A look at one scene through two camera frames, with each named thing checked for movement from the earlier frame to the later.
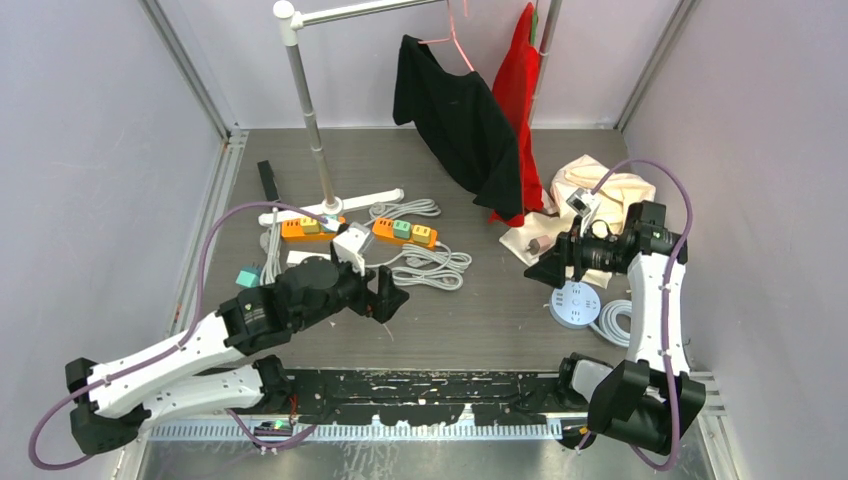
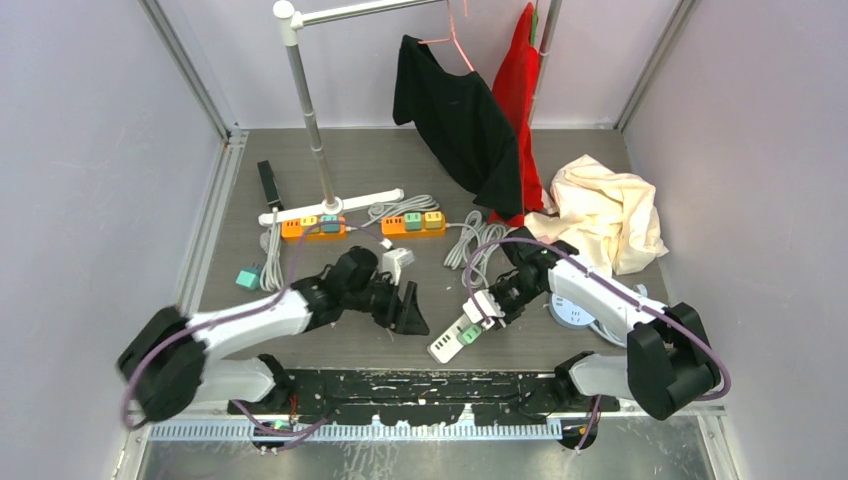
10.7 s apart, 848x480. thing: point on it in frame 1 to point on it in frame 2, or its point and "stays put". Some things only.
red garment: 517,74 stays put
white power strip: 295,258 to 448,344
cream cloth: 615,194 stays put
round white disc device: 575,306 stays put
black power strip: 269,180 stays put
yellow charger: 421,234 to 434,220
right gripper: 570,248 to 510,314
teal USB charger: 250,277 stays put
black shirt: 461,121 stays put
